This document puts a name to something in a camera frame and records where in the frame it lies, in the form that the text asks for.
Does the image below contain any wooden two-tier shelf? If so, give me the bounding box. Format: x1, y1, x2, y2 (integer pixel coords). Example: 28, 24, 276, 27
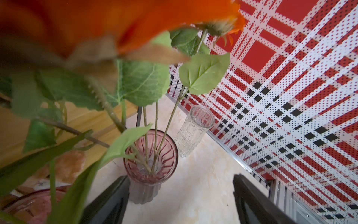
1, 101, 138, 169

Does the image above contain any pink glass vase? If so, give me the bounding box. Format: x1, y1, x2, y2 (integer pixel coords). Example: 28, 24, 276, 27
1, 189, 52, 224

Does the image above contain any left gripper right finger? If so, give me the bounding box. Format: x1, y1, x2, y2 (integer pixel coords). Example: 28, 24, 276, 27
233, 174, 295, 224

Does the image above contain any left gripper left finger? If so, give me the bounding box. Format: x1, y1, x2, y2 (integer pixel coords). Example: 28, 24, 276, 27
80, 176, 130, 224

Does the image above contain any clear glass vase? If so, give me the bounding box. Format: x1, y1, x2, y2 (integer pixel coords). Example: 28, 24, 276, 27
174, 105, 215, 158

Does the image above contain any brown plush teddy bear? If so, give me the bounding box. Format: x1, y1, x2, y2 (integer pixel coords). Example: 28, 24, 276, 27
10, 150, 87, 197

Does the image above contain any red gerbera flower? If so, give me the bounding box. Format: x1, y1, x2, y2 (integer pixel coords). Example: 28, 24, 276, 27
1, 124, 152, 224

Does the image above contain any dark ribbed glass vase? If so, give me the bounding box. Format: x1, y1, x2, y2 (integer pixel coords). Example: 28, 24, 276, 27
124, 129, 179, 204

